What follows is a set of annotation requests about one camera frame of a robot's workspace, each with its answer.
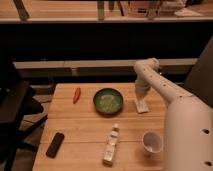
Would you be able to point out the clear plastic bottle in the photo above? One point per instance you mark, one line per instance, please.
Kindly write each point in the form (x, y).
(110, 148)

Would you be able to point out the green ceramic bowl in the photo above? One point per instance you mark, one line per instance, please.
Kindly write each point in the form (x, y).
(108, 101)

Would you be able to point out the dark chair back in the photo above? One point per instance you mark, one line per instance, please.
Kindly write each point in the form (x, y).
(199, 81)

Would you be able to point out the white sponge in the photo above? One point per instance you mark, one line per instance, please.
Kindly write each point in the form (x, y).
(141, 106)

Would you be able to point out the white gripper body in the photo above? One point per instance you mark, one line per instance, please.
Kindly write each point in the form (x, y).
(141, 89)

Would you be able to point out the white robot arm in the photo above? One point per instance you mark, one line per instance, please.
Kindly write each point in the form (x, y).
(188, 123)

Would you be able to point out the black remote control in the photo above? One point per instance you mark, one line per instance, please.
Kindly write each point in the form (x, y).
(55, 145)

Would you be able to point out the white paper cup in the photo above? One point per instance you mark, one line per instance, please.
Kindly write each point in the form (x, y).
(152, 143)

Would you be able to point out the black office chair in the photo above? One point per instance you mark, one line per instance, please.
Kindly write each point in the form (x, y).
(16, 101)

